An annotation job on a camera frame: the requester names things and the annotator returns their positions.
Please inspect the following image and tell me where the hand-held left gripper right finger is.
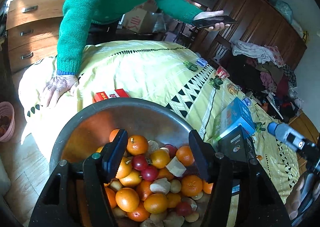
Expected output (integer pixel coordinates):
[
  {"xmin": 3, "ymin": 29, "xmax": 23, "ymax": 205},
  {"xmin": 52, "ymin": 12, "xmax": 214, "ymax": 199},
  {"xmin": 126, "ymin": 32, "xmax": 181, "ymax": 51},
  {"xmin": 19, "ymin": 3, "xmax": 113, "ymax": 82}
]
[{"xmin": 188, "ymin": 129, "xmax": 292, "ymax": 227}]

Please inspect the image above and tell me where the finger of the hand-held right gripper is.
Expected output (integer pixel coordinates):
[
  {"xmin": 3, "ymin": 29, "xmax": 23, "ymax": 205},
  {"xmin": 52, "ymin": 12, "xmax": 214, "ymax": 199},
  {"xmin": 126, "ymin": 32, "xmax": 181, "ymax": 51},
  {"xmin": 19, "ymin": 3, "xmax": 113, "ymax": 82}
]
[{"xmin": 267, "ymin": 121, "xmax": 304, "ymax": 151}]

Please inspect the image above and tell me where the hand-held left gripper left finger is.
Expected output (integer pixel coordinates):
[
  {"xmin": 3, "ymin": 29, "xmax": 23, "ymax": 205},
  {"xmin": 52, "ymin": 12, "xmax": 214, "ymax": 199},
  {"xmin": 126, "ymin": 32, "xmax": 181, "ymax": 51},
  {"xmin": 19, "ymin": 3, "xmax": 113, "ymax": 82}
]
[{"xmin": 29, "ymin": 129, "xmax": 128, "ymax": 227}]

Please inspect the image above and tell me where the large metal bowl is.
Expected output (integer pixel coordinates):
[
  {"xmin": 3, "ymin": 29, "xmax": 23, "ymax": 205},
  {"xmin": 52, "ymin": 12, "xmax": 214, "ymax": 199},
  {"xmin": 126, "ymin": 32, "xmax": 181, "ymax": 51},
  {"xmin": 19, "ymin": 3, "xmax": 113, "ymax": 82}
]
[{"xmin": 49, "ymin": 98, "xmax": 240, "ymax": 227}]

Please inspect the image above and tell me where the pile of oranges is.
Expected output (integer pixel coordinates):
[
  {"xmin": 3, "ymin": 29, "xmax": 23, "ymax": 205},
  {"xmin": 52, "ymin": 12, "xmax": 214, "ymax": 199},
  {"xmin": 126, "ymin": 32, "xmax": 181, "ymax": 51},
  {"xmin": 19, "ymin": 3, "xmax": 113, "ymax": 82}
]
[{"xmin": 96, "ymin": 129, "xmax": 214, "ymax": 222}]

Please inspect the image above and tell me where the person's right hand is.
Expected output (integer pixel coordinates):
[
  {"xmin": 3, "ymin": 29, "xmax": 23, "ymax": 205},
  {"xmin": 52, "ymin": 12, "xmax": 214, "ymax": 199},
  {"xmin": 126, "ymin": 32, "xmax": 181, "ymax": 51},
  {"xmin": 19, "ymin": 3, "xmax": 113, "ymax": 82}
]
[{"xmin": 285, "ymin": 174, "xmax": 312, "ymax": 220}]

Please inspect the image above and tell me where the small red tomato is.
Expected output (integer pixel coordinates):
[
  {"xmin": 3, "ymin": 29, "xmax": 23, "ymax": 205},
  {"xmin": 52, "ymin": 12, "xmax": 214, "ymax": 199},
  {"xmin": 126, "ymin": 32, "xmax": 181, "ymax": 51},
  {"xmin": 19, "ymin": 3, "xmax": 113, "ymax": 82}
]
[
  {"xmin": 175, "ymin": 201, "xmax": 192, "ymax": 217},
  {"xmin": 141, "ymin": 166, "xmax": 159, "ymax": 181},
  {"xmin": 165, "ymin": 144, "xmax": 177, "ymax": 158},
  {"xmin": 132, "ymin": 155, "xmax": 149, "ymax": 171}
]

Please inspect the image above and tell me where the beige ginger piece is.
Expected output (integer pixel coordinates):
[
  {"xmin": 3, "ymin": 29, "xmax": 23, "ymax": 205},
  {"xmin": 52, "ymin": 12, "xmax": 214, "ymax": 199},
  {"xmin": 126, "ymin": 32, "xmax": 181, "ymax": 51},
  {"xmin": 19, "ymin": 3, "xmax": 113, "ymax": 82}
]
[
  {"xmin": 166, "ymin": 156, "xmax": 187, "ymax": 177},
  {"xmin": 147, "ymin": 140, "xmax": 160, "ymax": 154},
  {"xmin": 149, "ymin": 178, "xmax": 171, "ymax": 195}
]

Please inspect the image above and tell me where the black cardboard box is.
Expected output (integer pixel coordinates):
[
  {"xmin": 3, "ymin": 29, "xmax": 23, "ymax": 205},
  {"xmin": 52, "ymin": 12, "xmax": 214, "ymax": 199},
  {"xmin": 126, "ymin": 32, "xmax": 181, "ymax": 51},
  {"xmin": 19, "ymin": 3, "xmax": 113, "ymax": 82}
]
[{"xmin": 218, "ymin": 125, "xmax": 255, "ymax": 162}]

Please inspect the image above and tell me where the blue cardboard box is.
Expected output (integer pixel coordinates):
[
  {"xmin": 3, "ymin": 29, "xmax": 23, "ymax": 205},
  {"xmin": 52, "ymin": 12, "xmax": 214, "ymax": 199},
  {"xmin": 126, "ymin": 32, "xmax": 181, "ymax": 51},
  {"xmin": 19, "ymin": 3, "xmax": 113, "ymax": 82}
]
[{"xmin": 211, "ymin": 97, "xmax": 256, "ymax": 142}]

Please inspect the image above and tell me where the flat red box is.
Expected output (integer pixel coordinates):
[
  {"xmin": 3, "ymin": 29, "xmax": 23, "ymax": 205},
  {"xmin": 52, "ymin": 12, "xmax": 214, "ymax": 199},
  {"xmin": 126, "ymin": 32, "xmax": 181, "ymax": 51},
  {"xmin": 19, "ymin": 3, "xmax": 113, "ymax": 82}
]
[{"xmin": 94, "ymin": 89, "xmax": 130, "ymax": 103}]

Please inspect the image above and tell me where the pile of clothes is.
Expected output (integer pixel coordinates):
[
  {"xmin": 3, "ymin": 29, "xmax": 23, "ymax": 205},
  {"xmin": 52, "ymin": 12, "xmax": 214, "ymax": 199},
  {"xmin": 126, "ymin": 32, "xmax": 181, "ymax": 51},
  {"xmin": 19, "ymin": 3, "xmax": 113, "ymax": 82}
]
[{"xmin": 231, "ymin": 40, "xmax": 304, "ymax": 120}]

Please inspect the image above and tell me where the red snack packet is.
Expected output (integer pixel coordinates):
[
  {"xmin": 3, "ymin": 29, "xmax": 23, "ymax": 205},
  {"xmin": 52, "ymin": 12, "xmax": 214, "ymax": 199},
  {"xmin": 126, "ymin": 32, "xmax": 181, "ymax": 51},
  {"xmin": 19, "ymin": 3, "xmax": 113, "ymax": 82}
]
[{"xmin": 215, "ymin": 66, "xmax": 230, "ymax": 79}]

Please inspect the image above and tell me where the yellow patterned blanket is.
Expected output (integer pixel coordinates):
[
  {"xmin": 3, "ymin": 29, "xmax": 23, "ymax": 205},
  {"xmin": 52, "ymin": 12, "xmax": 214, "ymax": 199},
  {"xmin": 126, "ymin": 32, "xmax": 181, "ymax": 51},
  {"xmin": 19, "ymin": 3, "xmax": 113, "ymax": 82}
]
[{"xmin": 19, "ymin": 40, "xmax": 300, "ymax": 227}]

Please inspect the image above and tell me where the wooden chair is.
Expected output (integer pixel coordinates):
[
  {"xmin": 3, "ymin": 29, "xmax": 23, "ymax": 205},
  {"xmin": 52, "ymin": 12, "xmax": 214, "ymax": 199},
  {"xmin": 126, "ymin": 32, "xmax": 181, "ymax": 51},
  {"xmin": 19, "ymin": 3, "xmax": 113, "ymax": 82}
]
[{"xmin": 211, "ymin": 36, "xmax": 233, "ymax": 65}]

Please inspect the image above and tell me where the dark wooden wardrobe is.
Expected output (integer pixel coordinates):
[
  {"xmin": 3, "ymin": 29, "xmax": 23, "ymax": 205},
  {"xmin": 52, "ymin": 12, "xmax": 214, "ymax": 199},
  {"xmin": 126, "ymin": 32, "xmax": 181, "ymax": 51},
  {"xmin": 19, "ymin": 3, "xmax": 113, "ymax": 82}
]
[{"xmin": 190, "ymin": 0, "xmax": 307, "ymax": 70}]

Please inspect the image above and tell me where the pink plastic basket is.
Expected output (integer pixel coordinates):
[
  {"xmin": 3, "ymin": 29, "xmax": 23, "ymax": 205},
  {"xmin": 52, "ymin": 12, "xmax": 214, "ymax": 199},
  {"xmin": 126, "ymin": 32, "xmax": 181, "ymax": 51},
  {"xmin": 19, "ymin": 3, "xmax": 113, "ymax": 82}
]
[{"xmin": 0, "ymin": 102, "xmax": 15, "ymax": 142}]

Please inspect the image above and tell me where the light blue plastic bag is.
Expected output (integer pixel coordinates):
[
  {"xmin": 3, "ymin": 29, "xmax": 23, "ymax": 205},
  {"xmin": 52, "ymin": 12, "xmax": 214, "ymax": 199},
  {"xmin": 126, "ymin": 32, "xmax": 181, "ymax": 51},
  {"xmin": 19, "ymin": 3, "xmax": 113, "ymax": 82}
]
[{"xmin": 274, "ymin": 0, "xmax": 293, "ymax": 24}]

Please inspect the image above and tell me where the black smartphone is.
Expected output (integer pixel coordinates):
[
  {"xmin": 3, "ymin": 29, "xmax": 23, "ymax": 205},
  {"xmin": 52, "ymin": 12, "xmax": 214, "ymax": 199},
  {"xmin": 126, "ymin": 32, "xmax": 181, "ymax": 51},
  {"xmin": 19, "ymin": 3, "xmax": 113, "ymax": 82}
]
[{"xmin": 192, "ymin": 15, "xmax": 237, "ymax": 29}]

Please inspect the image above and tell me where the brown cardboard box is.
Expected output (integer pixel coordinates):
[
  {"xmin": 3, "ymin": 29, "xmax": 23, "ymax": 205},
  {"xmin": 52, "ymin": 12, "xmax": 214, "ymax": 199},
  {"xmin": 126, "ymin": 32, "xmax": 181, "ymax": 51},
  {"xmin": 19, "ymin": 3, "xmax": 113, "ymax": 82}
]
[{"xmin": 122, "ymin": 5, "xmax": 160, "ymax": 34}]

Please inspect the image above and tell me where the light wooden dresser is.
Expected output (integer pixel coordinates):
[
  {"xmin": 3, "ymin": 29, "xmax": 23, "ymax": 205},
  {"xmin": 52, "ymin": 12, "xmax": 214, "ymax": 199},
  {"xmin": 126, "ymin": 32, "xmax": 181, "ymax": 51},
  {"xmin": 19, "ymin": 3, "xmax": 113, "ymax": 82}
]
[{"xmin": 5, "ymin": 0, "xmax": 72, "ymax": 74}]

